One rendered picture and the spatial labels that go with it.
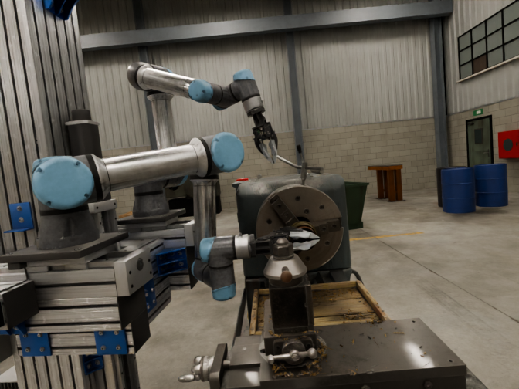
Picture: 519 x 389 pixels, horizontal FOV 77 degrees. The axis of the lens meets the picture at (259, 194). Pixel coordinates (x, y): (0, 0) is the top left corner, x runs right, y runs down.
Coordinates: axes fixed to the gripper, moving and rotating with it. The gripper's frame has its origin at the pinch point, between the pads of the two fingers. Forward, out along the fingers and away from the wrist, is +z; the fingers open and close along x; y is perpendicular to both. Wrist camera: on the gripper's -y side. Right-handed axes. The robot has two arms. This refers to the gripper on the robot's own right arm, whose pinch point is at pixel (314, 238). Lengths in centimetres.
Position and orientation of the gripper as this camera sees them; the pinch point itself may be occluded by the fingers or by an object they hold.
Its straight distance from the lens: 103.2
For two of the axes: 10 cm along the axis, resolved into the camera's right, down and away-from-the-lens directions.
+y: -0.3, 0.9, -10.0
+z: 9.9, -1.0, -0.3
